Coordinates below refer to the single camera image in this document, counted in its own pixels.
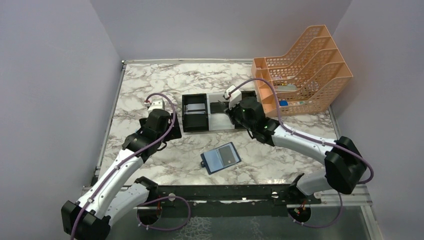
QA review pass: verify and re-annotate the blue item in organizer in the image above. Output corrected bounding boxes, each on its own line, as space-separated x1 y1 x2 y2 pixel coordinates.
278 100 289 107

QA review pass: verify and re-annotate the white middle sorting bin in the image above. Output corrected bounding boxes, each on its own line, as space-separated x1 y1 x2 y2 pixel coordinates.
206 92 235 132

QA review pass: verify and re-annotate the orange plastic file organizer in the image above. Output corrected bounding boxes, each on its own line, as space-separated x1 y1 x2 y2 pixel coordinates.
251 25 353 117

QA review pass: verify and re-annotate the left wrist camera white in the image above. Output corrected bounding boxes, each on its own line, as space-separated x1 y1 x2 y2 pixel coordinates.
144 99 165 114

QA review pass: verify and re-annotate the black card in bin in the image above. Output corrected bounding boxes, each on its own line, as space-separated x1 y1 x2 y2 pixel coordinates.
209 101 229 114

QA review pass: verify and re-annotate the aluminium table frame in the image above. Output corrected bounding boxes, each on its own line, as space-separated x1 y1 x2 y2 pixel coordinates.
99 60 372 240

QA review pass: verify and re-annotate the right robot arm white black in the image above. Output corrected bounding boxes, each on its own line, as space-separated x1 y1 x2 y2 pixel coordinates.
223 97 371 204

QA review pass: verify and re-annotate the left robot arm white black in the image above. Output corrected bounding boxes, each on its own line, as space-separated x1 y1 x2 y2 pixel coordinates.
61 108 178 240

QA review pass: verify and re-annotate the black left sorting bin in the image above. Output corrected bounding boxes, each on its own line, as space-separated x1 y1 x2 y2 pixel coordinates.
182 93 209 133

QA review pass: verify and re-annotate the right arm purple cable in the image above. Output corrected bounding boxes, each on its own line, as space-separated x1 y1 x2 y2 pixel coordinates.
225 78 375 230

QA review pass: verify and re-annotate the silver card in bin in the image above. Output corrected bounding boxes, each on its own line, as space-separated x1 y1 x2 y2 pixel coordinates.
184 103 206 114

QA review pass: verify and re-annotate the blue card holder wallet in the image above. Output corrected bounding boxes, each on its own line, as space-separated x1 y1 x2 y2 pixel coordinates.
200 142 242 175

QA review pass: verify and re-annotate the black metal mounting rail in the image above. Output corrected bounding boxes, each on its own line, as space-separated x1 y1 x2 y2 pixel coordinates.
147 184 322 218

